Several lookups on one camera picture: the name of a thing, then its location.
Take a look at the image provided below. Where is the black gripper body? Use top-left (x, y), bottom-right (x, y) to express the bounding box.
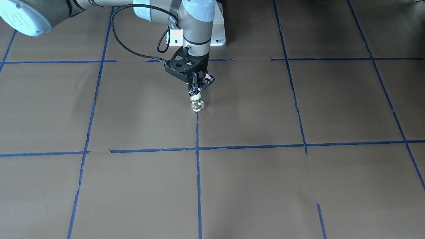
top-left (188, 55), bottom-right (215, 92)

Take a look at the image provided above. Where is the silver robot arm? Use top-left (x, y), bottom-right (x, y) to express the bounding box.
top-left (0, 0), bottom-right (216, 94)

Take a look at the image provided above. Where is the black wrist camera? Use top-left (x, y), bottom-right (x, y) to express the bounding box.
top-left (164, 46), bottom-right (202, 84)

